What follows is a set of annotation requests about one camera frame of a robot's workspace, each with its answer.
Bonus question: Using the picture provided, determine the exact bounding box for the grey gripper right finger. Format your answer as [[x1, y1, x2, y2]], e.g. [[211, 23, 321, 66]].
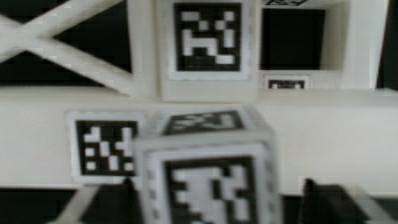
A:
[[298, 178, 398, 224]]

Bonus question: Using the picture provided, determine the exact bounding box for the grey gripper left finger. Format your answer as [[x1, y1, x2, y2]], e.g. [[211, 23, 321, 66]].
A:
[[49, 177, 143, 224]]

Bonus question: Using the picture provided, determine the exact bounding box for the small white tagged block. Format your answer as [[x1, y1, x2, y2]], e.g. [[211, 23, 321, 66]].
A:
[[134, 106, 282, 224]]

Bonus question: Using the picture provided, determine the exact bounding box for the white chair back assembly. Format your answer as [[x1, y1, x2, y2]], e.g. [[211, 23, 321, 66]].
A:
[[0, 0, 398, 197]]

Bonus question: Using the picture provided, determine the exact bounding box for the white chair seat frame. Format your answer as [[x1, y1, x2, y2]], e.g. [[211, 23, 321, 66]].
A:
[[156, 0, 259, 103]]

